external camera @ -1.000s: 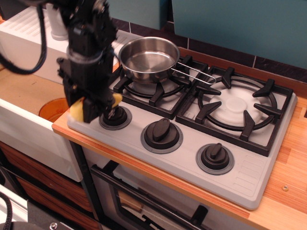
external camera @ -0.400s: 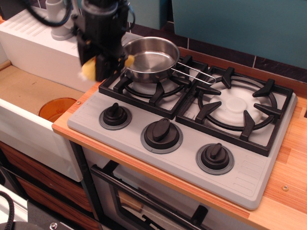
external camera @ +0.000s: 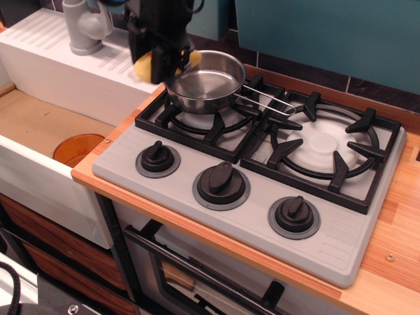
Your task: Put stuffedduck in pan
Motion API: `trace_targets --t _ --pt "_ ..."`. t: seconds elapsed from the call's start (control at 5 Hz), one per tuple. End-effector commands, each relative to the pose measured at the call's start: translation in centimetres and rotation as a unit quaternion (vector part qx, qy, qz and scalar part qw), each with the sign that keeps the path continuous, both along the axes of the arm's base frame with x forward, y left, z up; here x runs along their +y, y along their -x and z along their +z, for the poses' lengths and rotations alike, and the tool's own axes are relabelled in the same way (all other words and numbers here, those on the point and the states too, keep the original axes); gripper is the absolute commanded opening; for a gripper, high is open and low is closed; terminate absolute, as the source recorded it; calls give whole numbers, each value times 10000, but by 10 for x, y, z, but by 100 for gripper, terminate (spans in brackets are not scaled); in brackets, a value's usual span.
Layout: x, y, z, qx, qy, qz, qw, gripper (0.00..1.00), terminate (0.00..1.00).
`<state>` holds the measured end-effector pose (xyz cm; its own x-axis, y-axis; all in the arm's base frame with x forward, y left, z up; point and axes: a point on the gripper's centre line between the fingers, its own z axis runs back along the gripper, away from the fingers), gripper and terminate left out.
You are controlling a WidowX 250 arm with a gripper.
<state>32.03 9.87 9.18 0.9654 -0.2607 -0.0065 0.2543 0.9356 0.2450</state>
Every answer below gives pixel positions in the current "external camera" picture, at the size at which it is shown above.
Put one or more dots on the black right burner grate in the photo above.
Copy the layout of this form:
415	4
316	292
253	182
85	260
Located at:
339	154

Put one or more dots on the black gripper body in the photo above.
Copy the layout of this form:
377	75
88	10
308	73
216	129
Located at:
165	20

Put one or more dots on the black left stove knob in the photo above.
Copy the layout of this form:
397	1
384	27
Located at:
157	161

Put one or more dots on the white toy sink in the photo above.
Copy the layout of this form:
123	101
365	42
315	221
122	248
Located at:
49	94

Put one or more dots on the black right stove knob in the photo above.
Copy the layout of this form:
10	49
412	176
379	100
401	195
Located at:
294	218

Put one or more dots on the yellow stuffed duck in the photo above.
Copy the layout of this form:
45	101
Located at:
142	67

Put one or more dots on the black oven door handle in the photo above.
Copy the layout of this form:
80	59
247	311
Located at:
193	286

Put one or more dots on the orange plastic cup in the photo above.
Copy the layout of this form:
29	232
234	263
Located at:
74	149

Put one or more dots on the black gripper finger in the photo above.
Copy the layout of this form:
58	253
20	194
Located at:
167	63
140	43

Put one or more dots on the grey toy faucet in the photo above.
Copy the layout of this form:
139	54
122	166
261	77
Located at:
86	29

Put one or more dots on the black middle stove knob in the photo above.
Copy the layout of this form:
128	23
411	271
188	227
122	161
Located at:
221	188

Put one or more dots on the stainless steel pan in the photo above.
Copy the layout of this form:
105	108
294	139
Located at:
214	84

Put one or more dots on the grey toy stove top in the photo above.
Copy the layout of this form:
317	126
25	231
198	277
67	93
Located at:
334	253

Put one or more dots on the wooden drawer front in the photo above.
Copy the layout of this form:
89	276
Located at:
80	267

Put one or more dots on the black stove knob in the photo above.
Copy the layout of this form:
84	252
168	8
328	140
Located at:
294	218
221	188
157	161

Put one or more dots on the black left burner grate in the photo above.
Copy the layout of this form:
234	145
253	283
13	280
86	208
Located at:
225	135

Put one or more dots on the oven door with window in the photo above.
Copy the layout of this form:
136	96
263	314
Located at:
293	300

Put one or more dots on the black burner grate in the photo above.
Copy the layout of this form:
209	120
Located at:
339	154
225	135

